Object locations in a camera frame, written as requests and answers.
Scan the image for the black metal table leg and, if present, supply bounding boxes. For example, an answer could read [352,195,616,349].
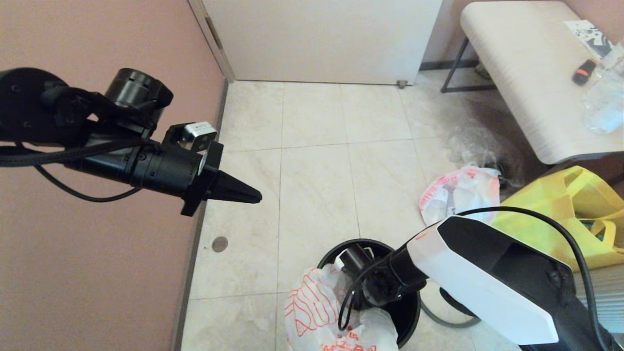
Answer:
[441,37,497,93]

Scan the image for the black white printed booklet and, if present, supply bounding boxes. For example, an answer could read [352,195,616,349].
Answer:
[564,19,614,58]

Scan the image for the grey ribbed round object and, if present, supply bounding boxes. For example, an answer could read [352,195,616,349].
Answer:
[574,265,624,318]

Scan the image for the bottle-filled white orange trash bag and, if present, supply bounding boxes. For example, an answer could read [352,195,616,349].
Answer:
[419,166,502,227]

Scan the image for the light wood table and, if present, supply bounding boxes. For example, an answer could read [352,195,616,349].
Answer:
[461,0,624,164]

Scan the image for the clear plastic water bottle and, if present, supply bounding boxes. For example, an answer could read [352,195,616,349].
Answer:
[581,41,624,109]
[583,72,624,136]

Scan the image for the white door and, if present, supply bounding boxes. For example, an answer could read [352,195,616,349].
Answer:
[201,0,443,86]

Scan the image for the grey door frame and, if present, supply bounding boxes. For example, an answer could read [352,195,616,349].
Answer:
[188,0,236,83]

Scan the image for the yellow fabric tote bag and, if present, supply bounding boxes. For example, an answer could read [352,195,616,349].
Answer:
[492,166,624,272]

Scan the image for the grey bin retaining ring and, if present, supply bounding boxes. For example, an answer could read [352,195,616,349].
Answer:
[419,288,483,329]

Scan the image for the black round trash bin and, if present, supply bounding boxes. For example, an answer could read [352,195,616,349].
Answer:
[317,239,422,349]

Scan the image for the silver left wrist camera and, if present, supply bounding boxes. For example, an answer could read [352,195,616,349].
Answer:
[178,122,219,153]

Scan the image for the black orange marker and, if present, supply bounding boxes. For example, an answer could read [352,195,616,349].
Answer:
[573,58,598,86]

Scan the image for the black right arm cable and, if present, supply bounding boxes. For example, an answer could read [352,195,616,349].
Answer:
[338,206,611,351]

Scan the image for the clear crumpled plastic bag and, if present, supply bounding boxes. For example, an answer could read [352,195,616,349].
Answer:
[446,124,523,188]

